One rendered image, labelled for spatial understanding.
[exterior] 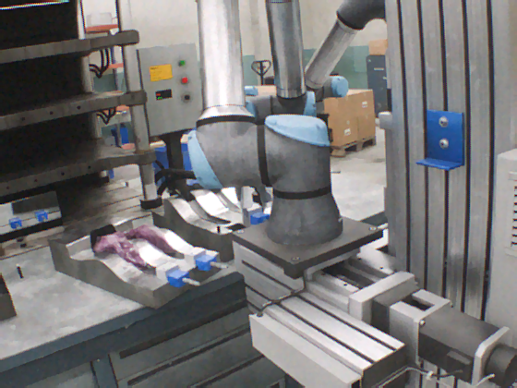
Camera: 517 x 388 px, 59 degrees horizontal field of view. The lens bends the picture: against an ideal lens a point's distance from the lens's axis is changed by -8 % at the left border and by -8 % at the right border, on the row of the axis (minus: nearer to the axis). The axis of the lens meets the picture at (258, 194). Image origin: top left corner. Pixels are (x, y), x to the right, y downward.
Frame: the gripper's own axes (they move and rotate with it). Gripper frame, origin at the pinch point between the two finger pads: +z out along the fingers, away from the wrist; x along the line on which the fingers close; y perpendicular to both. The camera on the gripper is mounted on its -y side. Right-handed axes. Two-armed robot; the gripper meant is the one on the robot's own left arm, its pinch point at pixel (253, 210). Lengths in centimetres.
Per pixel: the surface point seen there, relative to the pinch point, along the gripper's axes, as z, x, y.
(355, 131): 67, 379, -320
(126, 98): -32, -3, -79
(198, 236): 10.0, -9.4, -18.8
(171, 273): 8.2, -30.1, 4.2
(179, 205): 3.1, -7.6, -32.8
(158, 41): -82, 293, -679
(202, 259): 8.2, -19.5, 2.2
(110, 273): 8.9, -42.3, -9.8
